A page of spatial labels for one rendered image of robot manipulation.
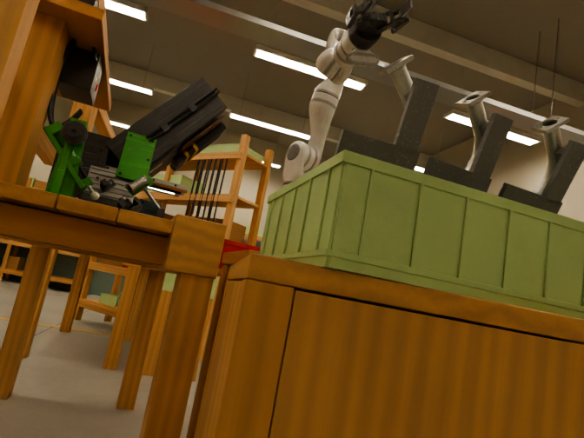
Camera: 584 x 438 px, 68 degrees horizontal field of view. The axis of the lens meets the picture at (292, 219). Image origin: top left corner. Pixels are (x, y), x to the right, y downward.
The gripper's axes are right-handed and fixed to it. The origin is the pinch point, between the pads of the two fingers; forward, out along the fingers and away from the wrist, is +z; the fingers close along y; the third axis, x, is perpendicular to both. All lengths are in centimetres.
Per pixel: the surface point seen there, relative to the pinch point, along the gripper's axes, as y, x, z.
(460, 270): -9, 60, 21
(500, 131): 10.2, 34.6, 14.3
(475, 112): 7.0, 30.2, 12.3
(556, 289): 10, 64, 21
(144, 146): -51, 2, -104
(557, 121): 23.5, 32.7, 15.9
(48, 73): -81, -14, -76
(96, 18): -65, -29, -67
